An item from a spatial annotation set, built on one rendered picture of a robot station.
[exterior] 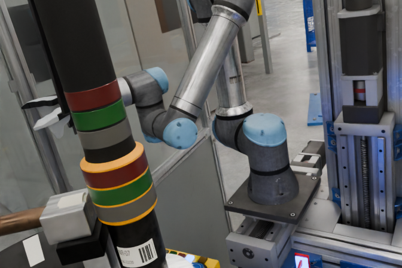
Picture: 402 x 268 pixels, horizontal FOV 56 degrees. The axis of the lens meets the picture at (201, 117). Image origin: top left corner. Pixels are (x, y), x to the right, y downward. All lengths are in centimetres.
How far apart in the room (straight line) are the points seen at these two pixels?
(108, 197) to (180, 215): 142
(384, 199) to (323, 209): 20
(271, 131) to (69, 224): 81
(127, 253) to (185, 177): 139
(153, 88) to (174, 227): 80
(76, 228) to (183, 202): 141
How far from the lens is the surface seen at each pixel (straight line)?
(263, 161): 106
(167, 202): 157
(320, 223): 119
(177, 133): 87
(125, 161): 25
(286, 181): 111
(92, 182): 25
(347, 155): 109
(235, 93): 112
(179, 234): 168
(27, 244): 50
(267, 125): 105
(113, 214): 26
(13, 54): 106
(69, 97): 24
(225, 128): 115
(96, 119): 24
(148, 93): 98
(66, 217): 27
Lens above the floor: 167
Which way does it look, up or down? 20 degrees down
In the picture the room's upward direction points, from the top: 12 degrees counter-clockwise
